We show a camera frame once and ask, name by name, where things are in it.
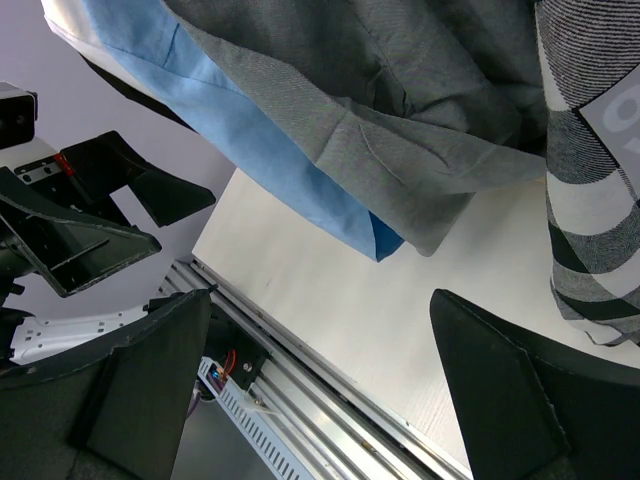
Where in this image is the white slotted cable duct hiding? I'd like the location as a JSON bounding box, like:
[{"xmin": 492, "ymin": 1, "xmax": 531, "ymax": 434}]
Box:
[{"xmin": 197, "ymin": 356, "xmax": 313, "ymax": 480}]

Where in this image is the black white checked shirt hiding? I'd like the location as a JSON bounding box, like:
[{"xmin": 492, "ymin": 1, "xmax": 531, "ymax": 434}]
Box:
[{"xmin": 535, "ymin": 1, "xmax": 639, "ymax": 346}]

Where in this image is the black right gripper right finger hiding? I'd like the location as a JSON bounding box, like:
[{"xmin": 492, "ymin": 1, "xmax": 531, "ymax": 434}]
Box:
[{"xmin": 430, "ymin": 289, "xmax": 639, "ymax": 479}]

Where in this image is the blue shirt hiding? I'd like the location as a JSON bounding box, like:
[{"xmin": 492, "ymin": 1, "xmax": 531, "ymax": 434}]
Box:
[{"xmin": 83, "ymin": 1, "xmax": 403, "ymax": 261}]

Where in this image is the grey shirt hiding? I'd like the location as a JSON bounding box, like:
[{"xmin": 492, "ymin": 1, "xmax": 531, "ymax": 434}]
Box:
[{"xmin": 168, "ymin": 1, "xmax": 547, "ymax": 256}]

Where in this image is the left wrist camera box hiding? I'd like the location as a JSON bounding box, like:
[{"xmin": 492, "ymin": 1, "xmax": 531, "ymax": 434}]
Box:
[{"xmin": 0, "ymin": 82, "xmax": 38, "ymax": 149}]

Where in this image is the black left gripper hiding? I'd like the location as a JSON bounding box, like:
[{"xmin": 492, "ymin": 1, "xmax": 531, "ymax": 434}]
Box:
[{"xmin": 0, "ymin": 130, "xmax": 217, "ymax": 311}]

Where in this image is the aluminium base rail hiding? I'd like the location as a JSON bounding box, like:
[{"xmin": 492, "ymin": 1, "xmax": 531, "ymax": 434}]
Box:
[{"xmin": 160, "ymin": 260, "xmax": 472, "ymax": 479}]

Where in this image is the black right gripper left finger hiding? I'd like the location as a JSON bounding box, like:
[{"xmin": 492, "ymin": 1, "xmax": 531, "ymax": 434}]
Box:
[{"xmin": 1, "ymin": 290, "xmax": 212, "ymax": 479}]

